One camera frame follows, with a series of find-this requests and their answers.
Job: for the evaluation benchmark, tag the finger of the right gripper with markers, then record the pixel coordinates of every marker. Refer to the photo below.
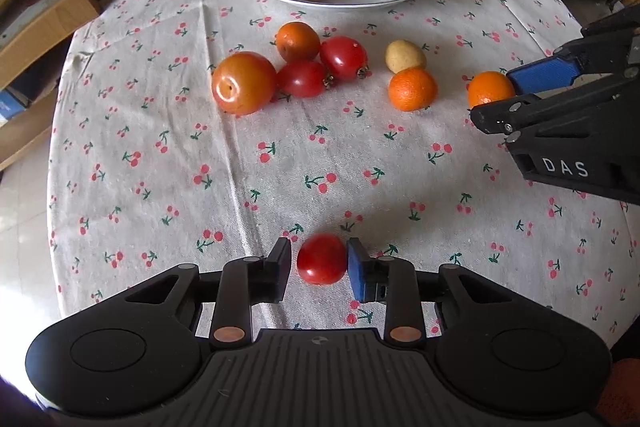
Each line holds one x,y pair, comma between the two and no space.
613,99
549,73

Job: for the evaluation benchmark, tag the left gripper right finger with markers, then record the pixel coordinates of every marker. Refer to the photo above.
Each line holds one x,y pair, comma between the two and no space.
392,281

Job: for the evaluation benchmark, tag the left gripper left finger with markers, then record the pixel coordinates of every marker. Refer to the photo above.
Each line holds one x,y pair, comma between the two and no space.
243,284

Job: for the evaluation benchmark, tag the mandarin orange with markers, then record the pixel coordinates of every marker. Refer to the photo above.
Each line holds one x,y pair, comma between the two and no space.
412,89
488,87

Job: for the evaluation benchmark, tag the red cherry tomato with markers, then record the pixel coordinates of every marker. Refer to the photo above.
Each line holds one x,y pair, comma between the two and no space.
322,259
304,79
345,58

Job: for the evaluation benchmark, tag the pale longan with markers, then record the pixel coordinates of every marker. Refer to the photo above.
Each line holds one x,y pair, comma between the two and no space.
403,54

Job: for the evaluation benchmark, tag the large orange-red tomato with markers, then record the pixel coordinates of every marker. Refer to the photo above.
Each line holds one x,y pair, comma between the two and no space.
243,83

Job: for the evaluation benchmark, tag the small orange tomato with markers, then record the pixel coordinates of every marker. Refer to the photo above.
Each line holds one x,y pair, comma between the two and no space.
297,41

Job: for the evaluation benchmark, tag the cherry print tablecloth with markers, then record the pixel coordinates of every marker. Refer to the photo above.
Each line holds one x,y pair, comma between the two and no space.
146,172

